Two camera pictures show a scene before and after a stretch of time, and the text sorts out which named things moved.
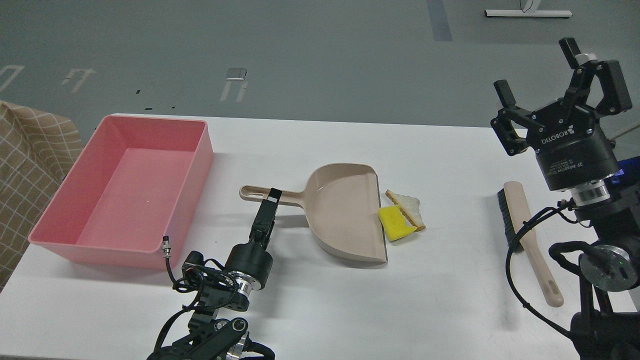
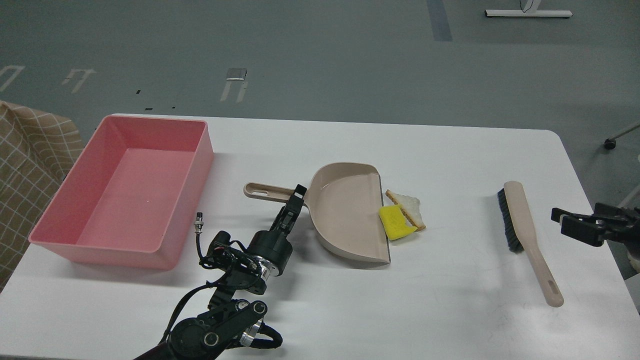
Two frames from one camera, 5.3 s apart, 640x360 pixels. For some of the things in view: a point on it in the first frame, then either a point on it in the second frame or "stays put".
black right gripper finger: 502,126 → 591,231
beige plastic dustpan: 342,205 stays put
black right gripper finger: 616,99 → 556,212
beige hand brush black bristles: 515,212 stays put
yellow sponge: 393,222 stays put
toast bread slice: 410,208 stays put
